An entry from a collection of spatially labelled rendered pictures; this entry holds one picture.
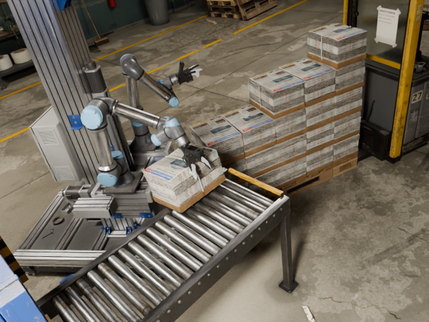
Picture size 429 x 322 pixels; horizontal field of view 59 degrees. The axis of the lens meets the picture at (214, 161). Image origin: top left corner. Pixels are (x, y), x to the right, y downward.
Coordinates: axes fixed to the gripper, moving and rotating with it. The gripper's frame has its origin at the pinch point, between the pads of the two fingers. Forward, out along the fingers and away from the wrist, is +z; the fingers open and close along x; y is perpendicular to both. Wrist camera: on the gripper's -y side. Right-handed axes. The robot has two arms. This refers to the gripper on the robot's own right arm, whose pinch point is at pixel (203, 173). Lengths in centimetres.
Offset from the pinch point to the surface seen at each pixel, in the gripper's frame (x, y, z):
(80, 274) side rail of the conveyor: 80, 25, 9
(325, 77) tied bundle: -140, 8, -4
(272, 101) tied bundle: -95, 24, -10
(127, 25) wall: -383, 645, -288
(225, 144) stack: -53, 46, 0
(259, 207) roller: -14.0, -10.4, 33.5
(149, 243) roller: 43.6, 14.8, 16.3
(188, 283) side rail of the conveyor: 48, -17, 36
